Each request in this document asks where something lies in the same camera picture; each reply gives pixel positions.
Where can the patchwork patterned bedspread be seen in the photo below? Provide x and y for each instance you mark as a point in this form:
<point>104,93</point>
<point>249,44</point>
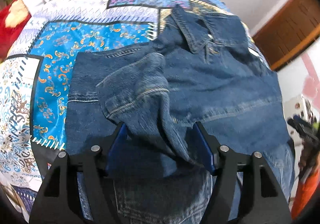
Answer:
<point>37,74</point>

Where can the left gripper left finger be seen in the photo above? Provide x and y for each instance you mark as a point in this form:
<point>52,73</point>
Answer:
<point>58,199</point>

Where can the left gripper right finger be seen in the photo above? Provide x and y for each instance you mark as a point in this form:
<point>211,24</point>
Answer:
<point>261,200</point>

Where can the blue denim jacket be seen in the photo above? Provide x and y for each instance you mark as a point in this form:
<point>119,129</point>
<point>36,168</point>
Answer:
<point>199,69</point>

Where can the brown wooden door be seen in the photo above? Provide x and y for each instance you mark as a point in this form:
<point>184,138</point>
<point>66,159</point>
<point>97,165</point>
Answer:
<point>289,32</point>

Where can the red plush toy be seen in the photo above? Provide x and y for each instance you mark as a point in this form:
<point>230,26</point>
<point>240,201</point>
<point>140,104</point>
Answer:
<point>13,19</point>

